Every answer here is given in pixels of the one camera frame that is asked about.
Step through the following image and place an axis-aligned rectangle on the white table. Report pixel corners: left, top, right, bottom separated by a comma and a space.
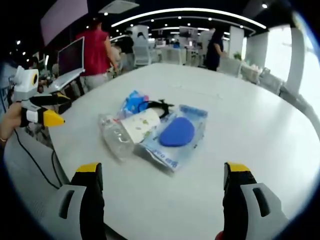
46, 62, 320, 240

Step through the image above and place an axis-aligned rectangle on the clear plastic bottle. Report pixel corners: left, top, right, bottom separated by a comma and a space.
97, 112, 133, 161

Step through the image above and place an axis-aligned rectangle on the white computer monitor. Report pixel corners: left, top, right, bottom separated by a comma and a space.
56, 36, 86, 77

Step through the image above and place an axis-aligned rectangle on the black cable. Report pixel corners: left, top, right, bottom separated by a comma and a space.
13, 128, 63, 190

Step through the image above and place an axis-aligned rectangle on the black hair clip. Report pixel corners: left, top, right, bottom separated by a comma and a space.
143, 98, 176, 120

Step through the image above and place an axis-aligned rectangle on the white mesh chair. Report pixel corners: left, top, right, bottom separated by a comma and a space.
219, 55, 243, 78
133, 45, 154, 67

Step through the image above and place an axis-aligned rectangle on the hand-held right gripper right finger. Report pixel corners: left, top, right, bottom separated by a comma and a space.
221, 161, 290, 240

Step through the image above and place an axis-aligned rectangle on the white side desk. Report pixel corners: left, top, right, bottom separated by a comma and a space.
47, 70, 85, 95

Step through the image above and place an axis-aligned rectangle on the white cloth packet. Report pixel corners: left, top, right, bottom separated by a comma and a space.
120, 109, 161, 145

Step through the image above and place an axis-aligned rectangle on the white office chair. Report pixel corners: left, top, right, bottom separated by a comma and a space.
3, 128, 71, 233

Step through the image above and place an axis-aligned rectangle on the person's left hand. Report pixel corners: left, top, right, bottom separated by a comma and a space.
0, 101, 24, 149

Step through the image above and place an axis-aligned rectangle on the blue sponge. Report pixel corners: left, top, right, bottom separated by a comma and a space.
133, 104, 209, 173

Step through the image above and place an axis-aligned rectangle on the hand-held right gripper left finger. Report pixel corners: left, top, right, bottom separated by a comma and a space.
48, 162, 105, 240

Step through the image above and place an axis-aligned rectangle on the small blue packet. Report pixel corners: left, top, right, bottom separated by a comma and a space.
117, 89, 151, 120

